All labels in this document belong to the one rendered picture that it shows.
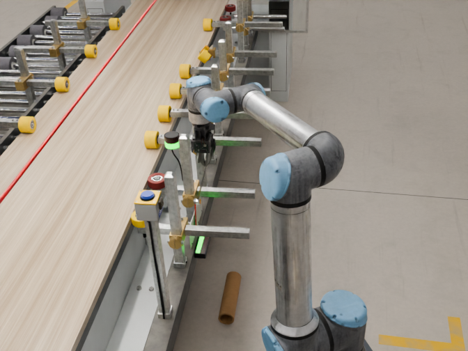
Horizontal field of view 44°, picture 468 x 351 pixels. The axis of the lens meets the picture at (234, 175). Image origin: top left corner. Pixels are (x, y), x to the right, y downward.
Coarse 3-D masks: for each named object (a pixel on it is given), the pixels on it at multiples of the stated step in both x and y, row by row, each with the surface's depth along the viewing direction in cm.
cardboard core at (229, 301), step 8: (232, 272) 310; (232, 280) 305; (240, 280) 310; (224, 288) 303; (232, 288) 300; (224, 296) 297; (232, 296) 296; (224, 304) 292; (232, 304) 292; (224, 312) 287; (232, 312) 288; (224, 320) 291; (232, 320) 289
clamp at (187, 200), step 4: (196, 180) 244; (196, 184) 242; (196, 188) 240; (184, 192) 237; (196, 192) 240; (184, 196) 236; (188, 196) 235; (192, 196) 236; (196, 196) 241; (184, 200) 235; (188, 200) 234; (192, 200) 235; (184, 204) 236; (188, 204) 236; (192, 204) 235
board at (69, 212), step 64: (192, 0) 441; (128, 64) 343; (192, 64) 339; (64, 128) 281; (128, 128) 278; (0, 192) 237; (64, 192) 236; (128, 192) 234; (0, 256) 204; (64, 256) 203; (0, 320) 179; (64, 320) 178
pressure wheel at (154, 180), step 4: (148, 176) 242; (152, 176) 242; (156, 176) 241; (160, 176) 242; (148, 180) 239; (152, 180) 239; (156, 180) 239; (160, 180) 239; (148, 184) 240; (152, 184) 238; (156, 184) 238; (160, 184) 238; (152, 188) 240; (156, 188) 239; (160, 188) 239
